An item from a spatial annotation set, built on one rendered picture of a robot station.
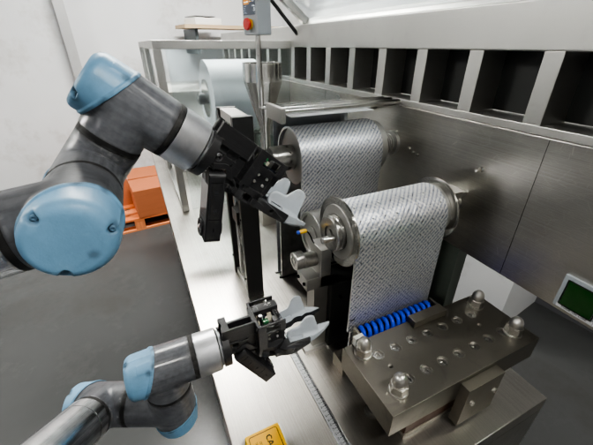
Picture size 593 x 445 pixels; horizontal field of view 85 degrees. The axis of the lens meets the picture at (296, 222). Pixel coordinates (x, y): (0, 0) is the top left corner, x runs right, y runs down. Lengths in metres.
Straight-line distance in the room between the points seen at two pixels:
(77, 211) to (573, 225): 0.73
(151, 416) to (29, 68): 3.58
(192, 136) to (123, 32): 3.59
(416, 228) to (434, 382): 0.30
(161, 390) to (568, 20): 0.88
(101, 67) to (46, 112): 3.59
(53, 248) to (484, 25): 0.80
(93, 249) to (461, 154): 0.75
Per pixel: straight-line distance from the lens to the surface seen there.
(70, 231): 0.32
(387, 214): 0.66
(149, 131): 0.44
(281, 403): 0.81
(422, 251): 0.77
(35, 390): 2.35
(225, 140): 0.47
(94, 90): 0.43
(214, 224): 0.50
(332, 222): 0.64
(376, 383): 0.69
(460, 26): 0.88
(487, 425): 0.88
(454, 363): 0.77
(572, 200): 0.74
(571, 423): 2.25
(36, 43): 3.97
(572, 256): 0.77
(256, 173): 0.48
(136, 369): 0.61
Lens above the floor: 1.59
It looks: 29 degrees down
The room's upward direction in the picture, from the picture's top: straight up
